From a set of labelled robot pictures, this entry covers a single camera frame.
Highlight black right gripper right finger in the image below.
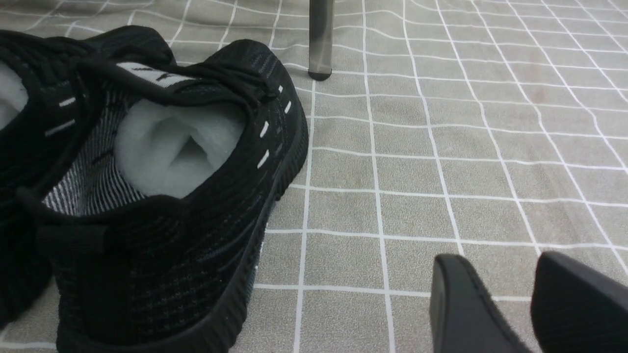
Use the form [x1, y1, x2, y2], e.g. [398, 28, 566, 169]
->
[531, 251, 628, 353]

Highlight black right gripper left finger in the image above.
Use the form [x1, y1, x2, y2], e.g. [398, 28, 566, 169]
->
[430, 254, 531, 353]

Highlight stainless steel shoe rack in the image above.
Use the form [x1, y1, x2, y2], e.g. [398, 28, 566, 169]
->
[308, 0, 335, 82]

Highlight grey checkered floor cloth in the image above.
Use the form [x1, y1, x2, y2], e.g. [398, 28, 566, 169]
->
[1, 0, 628, 353]

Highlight right black knit sneaker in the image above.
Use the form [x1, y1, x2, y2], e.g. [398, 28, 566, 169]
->
[17, 39, 308, 353]

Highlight black knit sneaker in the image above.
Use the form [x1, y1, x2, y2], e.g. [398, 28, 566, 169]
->
[0, 26, 174, 327]
[17, 39, 308, 353]

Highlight left black knit sneaker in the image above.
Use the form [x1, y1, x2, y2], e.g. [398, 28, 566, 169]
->
[0, 26, 174, 327]

